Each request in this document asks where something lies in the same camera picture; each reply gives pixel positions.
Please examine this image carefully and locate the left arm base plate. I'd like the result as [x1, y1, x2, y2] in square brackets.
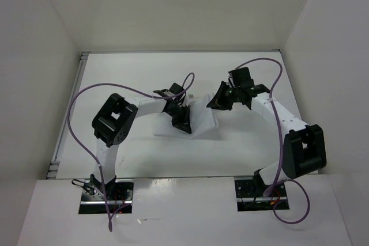
[71, 179, 134, 215]

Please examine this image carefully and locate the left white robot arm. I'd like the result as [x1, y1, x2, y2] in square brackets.
[90, 83, 192, 200]

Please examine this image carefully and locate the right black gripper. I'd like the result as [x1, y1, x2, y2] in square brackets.
[208, 81, 241, 111]

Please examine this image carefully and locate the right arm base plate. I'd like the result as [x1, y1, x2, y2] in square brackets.
[234, 177, 289, 212]

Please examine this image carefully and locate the white skirt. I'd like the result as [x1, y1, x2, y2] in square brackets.
[152, 93, 219, 139]

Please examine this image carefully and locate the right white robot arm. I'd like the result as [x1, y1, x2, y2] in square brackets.
[207, 67, 327, 196]

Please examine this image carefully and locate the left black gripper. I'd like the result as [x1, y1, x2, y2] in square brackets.
[165, 104, 191, 134]

